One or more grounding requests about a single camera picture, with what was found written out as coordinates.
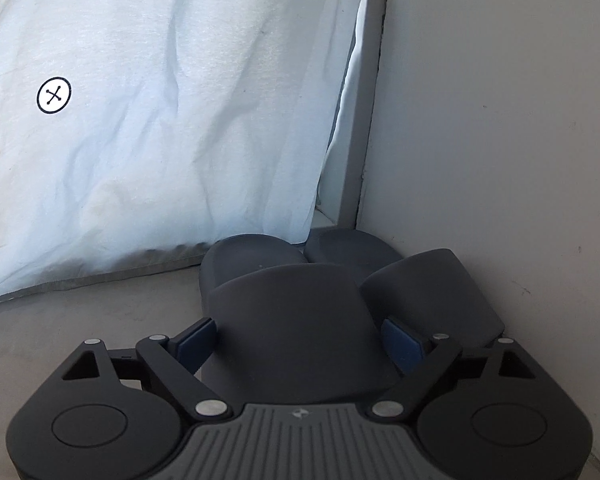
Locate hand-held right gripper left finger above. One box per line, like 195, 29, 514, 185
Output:
60, 317, 229, 418

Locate dark grey slide sandal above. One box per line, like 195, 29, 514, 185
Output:
199, 234, 406, 403
304, 230, 506, 353

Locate white printed sheet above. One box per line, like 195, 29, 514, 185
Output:
0, 0, 372, 311

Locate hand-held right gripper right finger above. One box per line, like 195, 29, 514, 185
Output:
370, 318, 537, 418

